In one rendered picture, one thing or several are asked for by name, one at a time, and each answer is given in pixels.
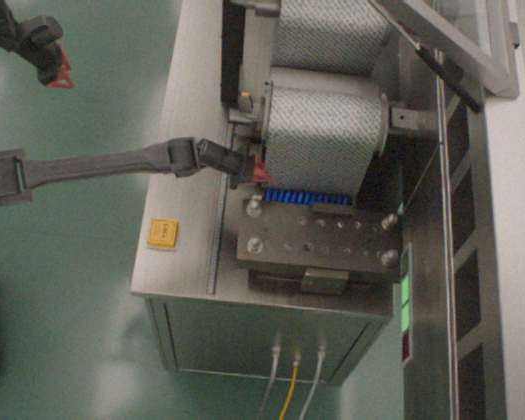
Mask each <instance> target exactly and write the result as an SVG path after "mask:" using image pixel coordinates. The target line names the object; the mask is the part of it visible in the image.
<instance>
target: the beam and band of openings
mask: <svg viewBox="0 0 525 420"><path fill-rule="evenodd" d="M508 5H509V13H510V22H509V30H510V37H511V42H512V44H513V45H514V53H515V60H516V64H517V69H518V77H519V85H520V93H521V96H519V97H517V98H516V97H515V98H511V97H501V96H497V95H495V94H494V93H493V92H491V91H490V90H487V89H486V87H485V86H483V85H482V84H481V83H479V82H478V81H477V80H475V79H474V78H473V77H472V76H470V74H469V73H467V72H466V71H465V70H463V69H462V68H461V67H460V66H458V65H456V64H454V62H453V61H451V60H450V59H449V58H448V57H446V56H445V55H444V54H442V53H441V52H440V51H438V50H437V52H438V60H439V64H440V65H441V66H442V67H443V68H444V69H445V70H446V71H447V72H448V73H449V74H450V75H451V76H452V77H453V78H454V79H455V80H456V81H457V82H458V83H459V84H460V86H461V87H462V88H463V89H464V90H465V91H466V92H467V93H468V94H469V95H470V96H471V97H472V98H473V99H474V100H475V101H476V103H477V104H478V105H479V109H478V114H477V115H476V114H475V113H474V112H473V111H472V110H471V109H470V108H469V107H468V106H467V105H466V104H465V103H464V102H463V101H462V100H461V99H460V98H459V97H458V96H457V95H456V94H455V93H454V92H453V91H452V90H451V89H450V88H449V87H448V86H447V85H446V84H445V83H444V81H443V80H442V79H441V78H440V92H441V111H442V131H443V151H444V170H445V190H446V210H447V230H448V250H449V270H450V289H451V308H450V309H451V329H452V348H453V366H452V368H453V387H454V406H455V411H454V420H525V56H524V49H523V41H522V37H521V33H520V26H519V19H518V12H517V4H516V0H508Z"/></svg>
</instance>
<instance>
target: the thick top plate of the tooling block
mask: <svg viewBox="0 0 525 420"><path fill-rule="evenodd" d="M250 201H251V199H242V207H241V217H240V226H239V236H238V244H237V253H236V263H237V264H236V268H237V269H245V270H255V271H265V272H274V273H284V274H304V273H305V270H306V268H313V269H323V270H333V271H336V270H342V271H348V279H353V280H362V281H372V282H382V283H391V284H400V283H401V282H402V262H401V258H402V254H403V214H396V215H397V220H398V222H397V225H396V228H395V229H394V230H393V231H387V230H385V229H384V228H383V226H382V221H383V219H384V218H386V216H387V215H388V214H389V213H385V212H375V211H365V210H356V209H353V216H352V218H349V217H340V216H331V215H321V214H313V206H308V205H299V204H290V203H280V202H271V201H262V202H261V206H262V212H261V214H260V215H259V216H257V217H252V216H250V215H248V214H247V211H246V208H247V206H248V205H249V203H250ZM253 236H258V237H259V238H260V239H261V241H262V243H263V249H262V251H261V252H259V253H257V254H253V253H251V252H249V251H248V249H247V243H248V241H250V239H251V238H252V237H253ZM390 249H394V250H396V251H397V253H398V259H397V263H396V264H395V265H394V266H391V267H388V266H386V265H384V264H383V262H382V257H383V255H384V254H385V253H387V251H388V250H390Z"/></svg>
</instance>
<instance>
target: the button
mask: <svg viewBox="0 0 525 420"><path fill-rule="evenodd" d="M149 223H150V228H149V233H148V238H147V243H148V245H151V246H160V247H170V248H175V238H176V232H177V226H178V223H177V220H171V219H161V218H150V222H149Z"/></svg>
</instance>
